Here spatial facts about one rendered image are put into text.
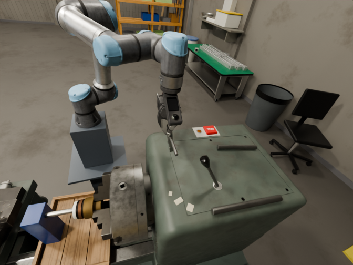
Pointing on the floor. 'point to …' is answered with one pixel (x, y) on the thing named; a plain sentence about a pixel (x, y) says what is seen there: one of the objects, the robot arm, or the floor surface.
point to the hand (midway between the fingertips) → (167, 133)
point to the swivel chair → (301, 129)
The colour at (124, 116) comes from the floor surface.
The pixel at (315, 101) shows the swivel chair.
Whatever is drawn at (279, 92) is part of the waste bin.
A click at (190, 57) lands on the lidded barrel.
